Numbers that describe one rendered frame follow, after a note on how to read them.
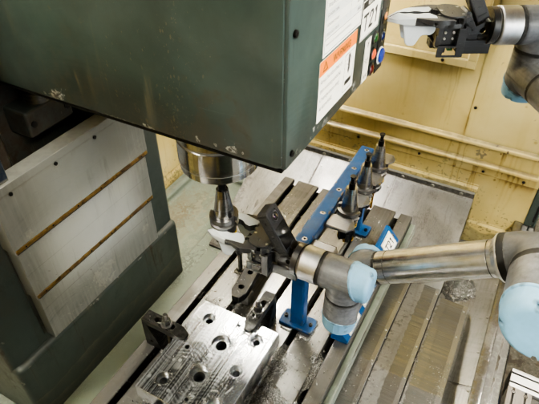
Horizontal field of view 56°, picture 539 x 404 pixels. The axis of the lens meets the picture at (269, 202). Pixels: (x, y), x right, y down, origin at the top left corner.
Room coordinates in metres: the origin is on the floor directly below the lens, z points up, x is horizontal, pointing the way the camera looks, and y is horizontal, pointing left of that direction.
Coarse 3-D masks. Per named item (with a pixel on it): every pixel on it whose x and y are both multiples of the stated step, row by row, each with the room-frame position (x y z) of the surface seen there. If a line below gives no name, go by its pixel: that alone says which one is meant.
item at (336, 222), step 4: (332, 216) 0.98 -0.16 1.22; (336, 216) 0.98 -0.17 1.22; (340, 216) 0.98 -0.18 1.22; (328, 220) 0.96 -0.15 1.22; (332, 220) 0.96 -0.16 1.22; (336, 220) 0.96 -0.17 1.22; (340, 220) 0.96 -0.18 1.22; (344, 220) 0.96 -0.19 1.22; (348, 220) 0.96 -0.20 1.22; (352, 220) 0.96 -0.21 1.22; (324, 224) 0.95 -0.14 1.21; (328, 224) 0.95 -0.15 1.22; (332, 224) 0.95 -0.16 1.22; (336, 224) 0.95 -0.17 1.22; (340, 224) 0.95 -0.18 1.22; (344, 224) 0.95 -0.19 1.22; (348, 224) 0.95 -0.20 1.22; (352, 224) 0.95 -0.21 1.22; (332, 228) 0.94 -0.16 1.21; (336, 228) 0.94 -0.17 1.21; (340, 228) 0.93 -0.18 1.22; (344, 228) 0.93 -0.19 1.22; (348, 228) 0.93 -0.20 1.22; (352, 228) 0.94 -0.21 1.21; (344, 232) 0.92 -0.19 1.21
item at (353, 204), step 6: (348, 186) 1.01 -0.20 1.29; (348, 192) 0.99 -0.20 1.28; (354, 192) 0.99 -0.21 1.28; (348, 198) 0.99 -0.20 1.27; (354, 198) 0.99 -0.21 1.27; (342, 204) 1.00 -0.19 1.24; (348, 204) 0.99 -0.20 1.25; (354, 204) 0.99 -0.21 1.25; (342, 210) 0.99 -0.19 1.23; (348, 210) 0.98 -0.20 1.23; (354, 210) 0.99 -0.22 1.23
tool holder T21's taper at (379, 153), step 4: (376, 144) 1.20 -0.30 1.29; (384, 144) 1.20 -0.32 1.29; (376, 148) 1.19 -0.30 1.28; (380, 148) 1.18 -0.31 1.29; (384, 148) 1.19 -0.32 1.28; (376, 152) 1.19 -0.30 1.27; (380, 152) 1.18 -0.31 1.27; (384, 152) 1.19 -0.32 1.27; (372, 156) 1.20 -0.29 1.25; (376, 156) 1.18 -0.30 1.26; (380, 156) 1.18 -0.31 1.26; (384, 156) 1.19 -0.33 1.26; (372, 160) 1.19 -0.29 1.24; (376, 160) 1.18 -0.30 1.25; (380, 160) 1.18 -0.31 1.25; (384, 160) 1.19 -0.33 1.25; (372, 164) 1.19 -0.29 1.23; (376, 164) 1.18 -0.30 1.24; (380, 164) 1.18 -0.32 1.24; (384, 164) 1.18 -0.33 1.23
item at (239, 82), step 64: (0, 0) 0.88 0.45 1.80; (64, 0) 0.80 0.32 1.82; (128, 0) 0.74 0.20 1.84; (192, 0) 0.69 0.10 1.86; (256, 0) 0.64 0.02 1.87; (320, 0) 0.71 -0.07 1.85; (0, 64) 0.91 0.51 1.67; (64, 64) 0.82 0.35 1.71; (128, 64) 0.75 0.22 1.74; (192, 64) 0.69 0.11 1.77; (256, 64) 0.64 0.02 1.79; (192, 128) 0.70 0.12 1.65; (256, 128) 0.64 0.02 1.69; (320, 128) 0.74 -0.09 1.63
